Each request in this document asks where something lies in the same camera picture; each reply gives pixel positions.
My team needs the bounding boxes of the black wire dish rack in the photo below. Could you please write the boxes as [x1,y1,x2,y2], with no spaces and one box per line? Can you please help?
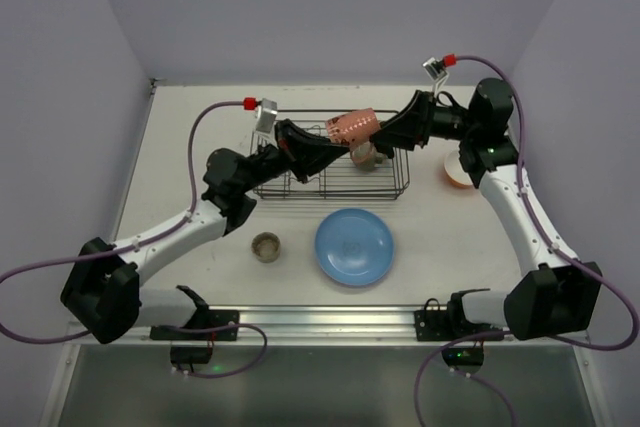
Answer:
[253,108,410,201]

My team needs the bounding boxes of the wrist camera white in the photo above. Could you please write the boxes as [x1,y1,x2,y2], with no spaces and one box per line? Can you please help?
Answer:
[254,98,278,137]
[422,54,457,94]

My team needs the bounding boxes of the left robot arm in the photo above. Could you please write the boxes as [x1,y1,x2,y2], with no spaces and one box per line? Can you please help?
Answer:
[61,120,357,344]

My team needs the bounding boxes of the orange white bowl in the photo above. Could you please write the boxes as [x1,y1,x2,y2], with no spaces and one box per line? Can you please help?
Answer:
[443,151,473,189]

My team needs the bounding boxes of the blue plate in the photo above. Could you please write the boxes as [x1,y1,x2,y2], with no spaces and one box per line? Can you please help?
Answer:
[314,208,395,288]

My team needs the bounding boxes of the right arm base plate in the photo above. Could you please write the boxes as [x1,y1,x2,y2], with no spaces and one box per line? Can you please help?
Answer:
[413,298,500,342]

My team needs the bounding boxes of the grey-green cup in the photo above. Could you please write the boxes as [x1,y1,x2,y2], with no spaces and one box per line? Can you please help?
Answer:
[350,142,388,172]

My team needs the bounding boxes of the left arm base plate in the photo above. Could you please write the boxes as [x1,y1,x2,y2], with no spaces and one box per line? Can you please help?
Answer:
[150,309,240,342]

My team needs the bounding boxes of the speckled grey cup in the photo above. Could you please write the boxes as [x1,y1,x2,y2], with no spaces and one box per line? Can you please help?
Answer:
[251,232,281,263]

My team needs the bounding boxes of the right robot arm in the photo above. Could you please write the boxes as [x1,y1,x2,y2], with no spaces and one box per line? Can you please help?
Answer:
[371,78,601,340]

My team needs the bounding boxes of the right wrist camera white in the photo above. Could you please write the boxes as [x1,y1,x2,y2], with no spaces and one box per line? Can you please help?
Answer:
[422,54,457,94]

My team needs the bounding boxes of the aluminium rail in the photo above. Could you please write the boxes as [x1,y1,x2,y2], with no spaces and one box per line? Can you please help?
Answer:
[64,302,589,348]

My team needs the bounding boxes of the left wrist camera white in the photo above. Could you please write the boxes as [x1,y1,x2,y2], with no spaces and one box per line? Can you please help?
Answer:
[254,98,278,137]

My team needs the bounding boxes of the pink cup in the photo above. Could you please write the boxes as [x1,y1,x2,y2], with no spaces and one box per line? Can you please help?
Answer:
[325,109,381,148]

